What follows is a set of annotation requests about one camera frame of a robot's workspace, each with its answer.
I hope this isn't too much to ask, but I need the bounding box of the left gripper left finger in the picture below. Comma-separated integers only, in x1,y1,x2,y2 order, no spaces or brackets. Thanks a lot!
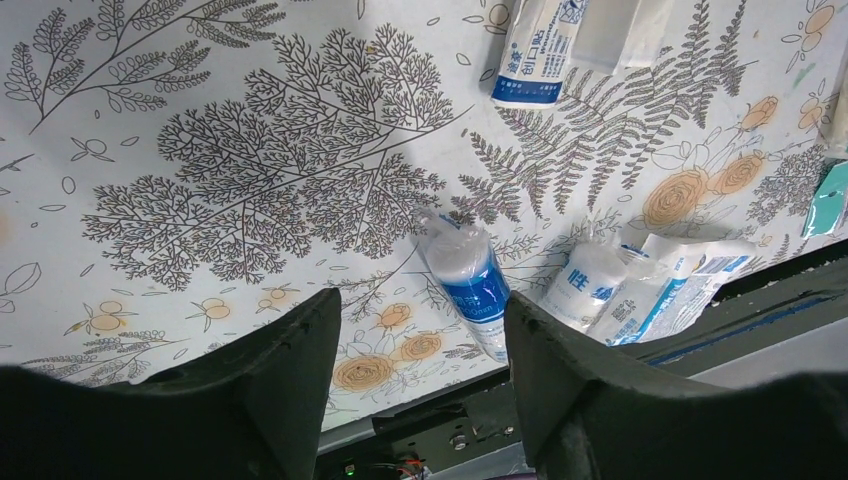
1,288,341,479

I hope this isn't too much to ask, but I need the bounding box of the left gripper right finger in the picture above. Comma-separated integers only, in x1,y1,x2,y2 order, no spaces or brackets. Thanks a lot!
504,293,847,479

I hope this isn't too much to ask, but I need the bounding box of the small white pill bottle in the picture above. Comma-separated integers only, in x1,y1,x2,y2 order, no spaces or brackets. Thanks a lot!
539,241,628,333

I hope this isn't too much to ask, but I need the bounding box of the white gauze sachet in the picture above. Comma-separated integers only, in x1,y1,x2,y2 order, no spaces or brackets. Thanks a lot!
587,234,756,346

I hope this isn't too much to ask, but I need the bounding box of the clear bag with teal strip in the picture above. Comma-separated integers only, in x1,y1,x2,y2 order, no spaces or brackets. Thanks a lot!
801,162,847,239

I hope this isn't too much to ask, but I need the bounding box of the white blue pill bottle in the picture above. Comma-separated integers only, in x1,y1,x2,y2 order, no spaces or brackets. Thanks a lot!
422,213,511,363

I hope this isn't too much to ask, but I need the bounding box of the floral table mat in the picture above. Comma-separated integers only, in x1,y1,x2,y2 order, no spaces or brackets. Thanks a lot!
1,1,847,429

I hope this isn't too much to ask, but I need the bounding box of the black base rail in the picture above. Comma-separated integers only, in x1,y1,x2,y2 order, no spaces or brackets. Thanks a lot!
315,241,847,479

